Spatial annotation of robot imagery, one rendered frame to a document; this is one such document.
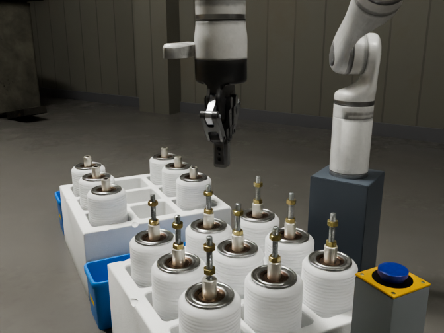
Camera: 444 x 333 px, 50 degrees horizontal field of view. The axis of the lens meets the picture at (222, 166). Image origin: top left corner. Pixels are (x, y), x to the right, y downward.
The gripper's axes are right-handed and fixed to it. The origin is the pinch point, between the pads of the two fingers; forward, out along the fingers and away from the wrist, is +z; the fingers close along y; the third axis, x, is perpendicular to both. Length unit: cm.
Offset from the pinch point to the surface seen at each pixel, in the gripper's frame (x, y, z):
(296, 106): 26, 253, 34
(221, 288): -0.7, -3.3, 20.7
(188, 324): 2.3, -9.8, 23.4
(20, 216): 94, 63, 46
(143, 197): 42, 55, 30
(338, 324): -18.5, 3.4, 28.2
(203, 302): 0.7, -7.8, 20.7
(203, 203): 20, 46, 27
